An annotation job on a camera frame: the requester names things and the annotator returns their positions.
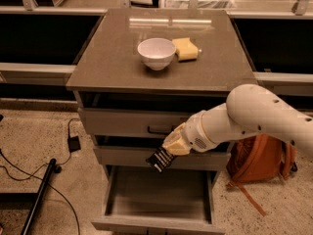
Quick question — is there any black pole on floor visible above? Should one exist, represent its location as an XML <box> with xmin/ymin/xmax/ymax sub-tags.
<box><xmin>21</xmin><ymin>159</ymin><xmax>57</xmax><ymax>235</ymax></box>

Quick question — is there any orange backpack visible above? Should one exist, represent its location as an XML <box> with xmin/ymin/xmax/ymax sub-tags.
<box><xmin>226</xmin><ymin>134</ymin><xmax>297</xmax><ymax>216</ymax></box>

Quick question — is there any black power adapter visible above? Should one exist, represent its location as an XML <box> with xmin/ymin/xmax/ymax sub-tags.
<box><xmin>67</xmin><ymin>136</ymin><xmax>81</xmax><ymax>153</ymax></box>

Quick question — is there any middle grey drawer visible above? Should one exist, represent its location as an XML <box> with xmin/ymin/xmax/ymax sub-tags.
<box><xmin>94</xmin><ymin>146</ymin><xmax>230</xmax><ymax>171</ymax></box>

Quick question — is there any white bowl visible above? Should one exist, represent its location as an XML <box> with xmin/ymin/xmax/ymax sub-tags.
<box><xmin>137</xmin><ymin>38</ymin><xmax>176</xmax><ymax>71</ymax></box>

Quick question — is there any top grey drawer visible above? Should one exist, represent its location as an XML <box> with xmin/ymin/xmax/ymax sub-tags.
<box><xmin>78</xmin><ymin>108</ymin><xmax>191</xmax><ymax>139</ymax></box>

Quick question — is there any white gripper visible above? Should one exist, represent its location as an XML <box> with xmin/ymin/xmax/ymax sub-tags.
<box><xmin>161</xmin><ymin>111</ymin><xmax>218</xmax><ymax>156</ymax></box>

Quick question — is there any black floor cable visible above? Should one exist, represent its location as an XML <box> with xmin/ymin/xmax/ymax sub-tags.
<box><xmin>0</xmin><ymin>117</ymin><xmax>81</xmax><ymax>235</ymax></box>

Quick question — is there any grey drawer cabinet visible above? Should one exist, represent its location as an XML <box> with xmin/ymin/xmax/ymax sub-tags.
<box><xmin>66</xmin><ymin>8</ymin><xmax>263</xmax><ymax>235</ymax></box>

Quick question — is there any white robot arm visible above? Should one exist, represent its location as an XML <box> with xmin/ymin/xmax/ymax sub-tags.
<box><xmin>162</xmin><ymin>84</ymin><xmax>313</xmax><ymax>156</ymax></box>

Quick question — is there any yellow sponge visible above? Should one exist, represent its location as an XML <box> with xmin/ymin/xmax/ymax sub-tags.
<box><xmin>172</xmin><ymin>37</ymin><xmax>199</xmax><ymax>62</ymax></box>

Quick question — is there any bottom grey drawer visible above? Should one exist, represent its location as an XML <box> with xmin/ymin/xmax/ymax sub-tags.
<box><xmin>92</xmin><ymin>166</ymin><xmax>225</xmax><ymax>235</ymax></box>

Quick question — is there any grey drawer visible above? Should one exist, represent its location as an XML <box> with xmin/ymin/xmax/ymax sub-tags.
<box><xmin>78</xmin><ymin>108</ymin><xmax>191</xmax><ymax>139</ymax></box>
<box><xmin>94</xmin><ymin>146</ymin><xmax>230</xmax><ymax>171</ymax></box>
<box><xmin>92</xmin><ymin>166</ymin><xmax>225</xmax><ymax>235</ymax></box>

